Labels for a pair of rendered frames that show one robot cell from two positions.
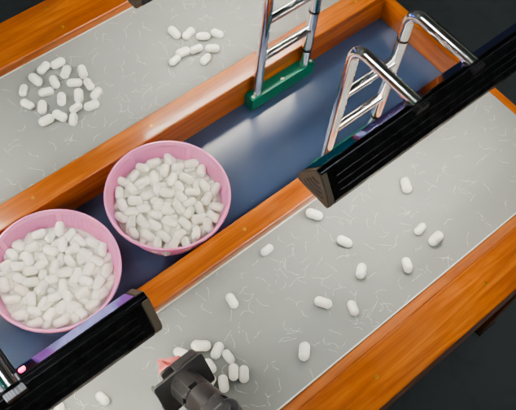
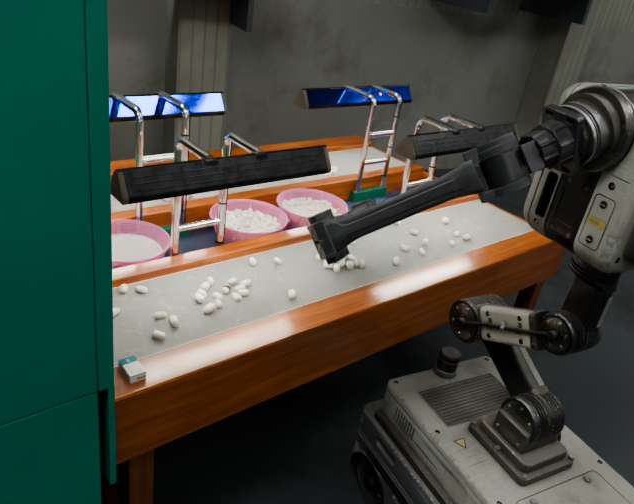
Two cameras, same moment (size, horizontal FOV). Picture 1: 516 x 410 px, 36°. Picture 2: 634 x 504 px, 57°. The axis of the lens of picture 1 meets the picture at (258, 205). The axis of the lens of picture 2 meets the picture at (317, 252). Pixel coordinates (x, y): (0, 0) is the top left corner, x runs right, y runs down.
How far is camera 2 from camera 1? 133 cm
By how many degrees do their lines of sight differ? 33
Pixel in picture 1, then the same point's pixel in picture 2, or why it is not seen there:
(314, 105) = not seen: hidden behind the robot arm
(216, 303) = not seen: hidden behind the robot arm
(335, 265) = (409, 240)
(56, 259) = (248, 218)
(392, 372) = (450, 270)
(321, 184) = (409, 143)
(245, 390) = (362, 271)
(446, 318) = (478, 258)
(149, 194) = (300, 206)
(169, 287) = not seen: hidden behind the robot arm
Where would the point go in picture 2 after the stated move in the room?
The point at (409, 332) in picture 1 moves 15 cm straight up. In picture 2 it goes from (457, 259) to (470, 219)
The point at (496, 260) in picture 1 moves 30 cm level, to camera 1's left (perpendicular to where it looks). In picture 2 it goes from (502, 245) to (419, 228)
